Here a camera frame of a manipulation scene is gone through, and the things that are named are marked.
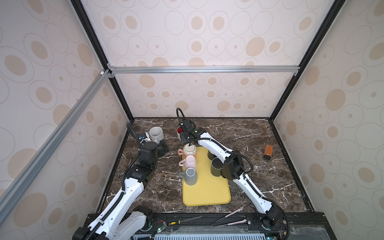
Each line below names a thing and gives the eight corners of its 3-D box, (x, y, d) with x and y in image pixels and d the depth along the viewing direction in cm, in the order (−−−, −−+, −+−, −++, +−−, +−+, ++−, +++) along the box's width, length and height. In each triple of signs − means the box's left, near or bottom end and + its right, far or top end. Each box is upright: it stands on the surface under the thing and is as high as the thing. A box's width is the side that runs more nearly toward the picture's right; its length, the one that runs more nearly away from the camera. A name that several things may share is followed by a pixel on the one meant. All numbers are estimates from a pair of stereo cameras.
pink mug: (180, 170, 93) (178, 163, 86) (180, 162, 97) (179, 154, 90) (195, 170, 93) (195, 163, 86) (195, 162, 97) (195, 154, 90)
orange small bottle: (262, 158, 99) (265, 155, 96) (265, 147, 105) (267, 144, 102) (269, 161, 98) (271, 158, 95) (271, 149, 104) (273, 146, 101)
